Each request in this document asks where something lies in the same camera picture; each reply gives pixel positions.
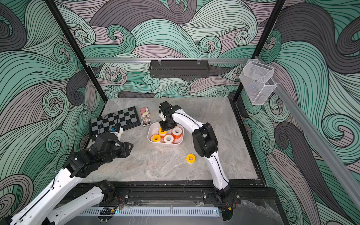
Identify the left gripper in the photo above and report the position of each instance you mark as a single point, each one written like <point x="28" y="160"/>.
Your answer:
<point x="125" y="150"/>

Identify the black wall shelf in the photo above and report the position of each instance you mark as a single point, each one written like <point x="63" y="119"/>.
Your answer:
<point x="186" y="70"/>

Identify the red playing card box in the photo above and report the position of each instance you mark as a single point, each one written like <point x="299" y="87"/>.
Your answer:
<point x="144" y="111"/>

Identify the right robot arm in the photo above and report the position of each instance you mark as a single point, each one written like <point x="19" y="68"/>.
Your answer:
<point x="205" y="144"/>

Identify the black grey chessboard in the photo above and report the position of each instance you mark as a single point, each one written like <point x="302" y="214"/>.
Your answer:
<point x="125" y="118"/>

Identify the white storage box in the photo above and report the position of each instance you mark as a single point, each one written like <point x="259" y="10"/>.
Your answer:
<point x="154" y="130"/>

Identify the yellow tape roll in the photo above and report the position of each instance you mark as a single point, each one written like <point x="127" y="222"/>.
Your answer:
<point x="156" y="138"/>
<point x="191" y="158"/>
<point x="162" y="133"/>

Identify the clear acrylic box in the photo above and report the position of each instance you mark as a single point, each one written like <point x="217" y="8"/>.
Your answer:
<point x="257" y="81"/>

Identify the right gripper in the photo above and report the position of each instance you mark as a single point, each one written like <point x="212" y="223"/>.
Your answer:
<point x="165" y="123"/>

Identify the orange tape roll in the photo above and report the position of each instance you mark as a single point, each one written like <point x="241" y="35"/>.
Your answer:
<point x="169" y="138"/>
<point x="177" y="132"/>

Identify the white slotted cable duct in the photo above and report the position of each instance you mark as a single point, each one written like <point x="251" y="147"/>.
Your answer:
<point x="168" y="212"/>

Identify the blue playing card box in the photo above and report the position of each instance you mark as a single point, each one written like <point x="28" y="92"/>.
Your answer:
<point x="146" y="120"/>

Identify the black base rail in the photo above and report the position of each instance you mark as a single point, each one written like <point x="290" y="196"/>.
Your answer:
<point x="200" y="190"/>

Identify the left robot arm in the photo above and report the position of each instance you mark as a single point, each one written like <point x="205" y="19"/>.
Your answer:
<point x="43" y="209"/>

